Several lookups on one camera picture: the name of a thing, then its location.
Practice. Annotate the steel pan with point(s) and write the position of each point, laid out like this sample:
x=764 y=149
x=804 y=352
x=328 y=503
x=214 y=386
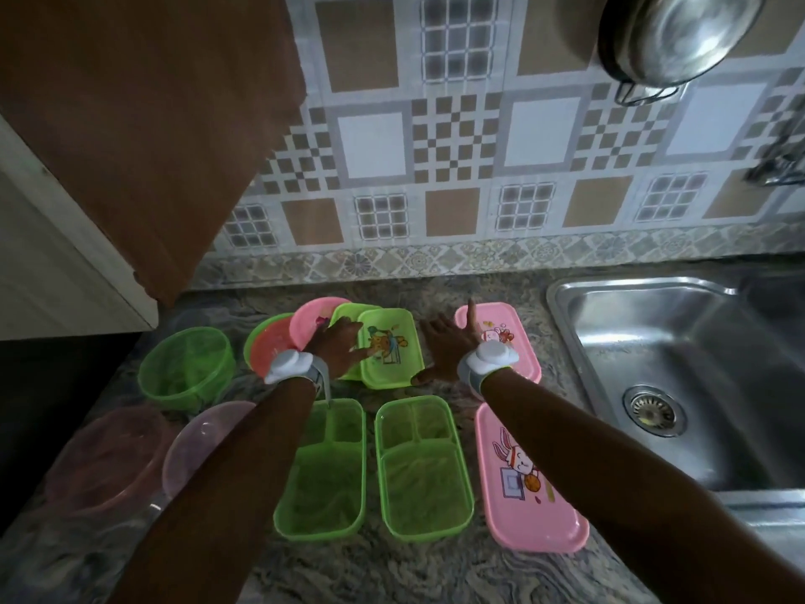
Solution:
x=679 y=31

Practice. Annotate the steel sink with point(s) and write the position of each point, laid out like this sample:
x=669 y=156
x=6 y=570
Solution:
x=723 y=345

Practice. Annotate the person's right hand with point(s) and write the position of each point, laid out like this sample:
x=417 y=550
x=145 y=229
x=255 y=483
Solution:
x=449 y=352

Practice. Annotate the person's left forearm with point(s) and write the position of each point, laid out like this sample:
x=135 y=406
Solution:
x=220 y=496

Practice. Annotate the pink round container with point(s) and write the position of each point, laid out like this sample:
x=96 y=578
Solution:
x=201 y=440
x=107 y=462

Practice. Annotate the green round lid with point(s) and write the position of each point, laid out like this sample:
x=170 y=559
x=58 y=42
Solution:
x=251 y=342

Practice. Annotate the large pink rectangular container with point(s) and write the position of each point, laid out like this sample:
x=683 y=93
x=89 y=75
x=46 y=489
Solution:
x=534 y=509

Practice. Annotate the large green container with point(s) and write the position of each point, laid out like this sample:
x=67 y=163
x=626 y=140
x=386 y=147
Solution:
x=321 y=490
x=421 y=484

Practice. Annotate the pink round lid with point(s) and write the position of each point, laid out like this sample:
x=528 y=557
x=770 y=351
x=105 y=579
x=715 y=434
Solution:
x=311 y=317

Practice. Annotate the orange round lid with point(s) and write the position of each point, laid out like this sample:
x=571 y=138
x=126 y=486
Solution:
x=273 y=345

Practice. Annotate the small pink rectangular container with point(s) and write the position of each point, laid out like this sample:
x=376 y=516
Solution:
x=503 y=320

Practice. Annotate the steel faucet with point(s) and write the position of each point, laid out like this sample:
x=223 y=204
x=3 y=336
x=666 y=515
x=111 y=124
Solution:
x=776 y=172

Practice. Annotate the green round container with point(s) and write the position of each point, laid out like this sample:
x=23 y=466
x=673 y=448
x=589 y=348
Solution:
x=185 y=371

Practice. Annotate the person's left hand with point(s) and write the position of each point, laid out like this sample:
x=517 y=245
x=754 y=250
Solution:
x=336 y=349

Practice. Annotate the white grey wrist tracker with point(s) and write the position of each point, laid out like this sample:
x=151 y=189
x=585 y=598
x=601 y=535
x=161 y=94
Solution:
x=493 y=355
x=289 y=364

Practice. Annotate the wooden cabinet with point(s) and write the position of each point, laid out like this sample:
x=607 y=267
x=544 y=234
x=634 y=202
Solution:
x=157 y=119

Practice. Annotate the person's right forearm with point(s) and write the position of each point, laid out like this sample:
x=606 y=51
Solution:
x=629 y=484

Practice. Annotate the steel sink drain strainer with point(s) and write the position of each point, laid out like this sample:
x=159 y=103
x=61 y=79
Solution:
x=653 y=411

